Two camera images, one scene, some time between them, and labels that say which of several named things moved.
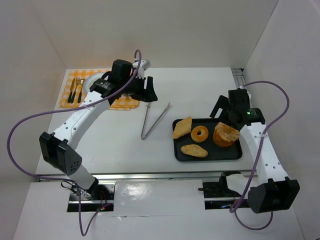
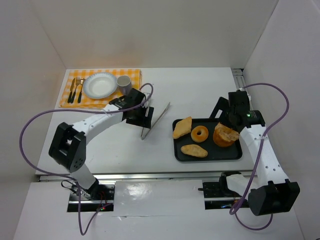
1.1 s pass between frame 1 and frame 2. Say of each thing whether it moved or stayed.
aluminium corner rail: stayed
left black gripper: moved
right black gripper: stayed
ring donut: stayed
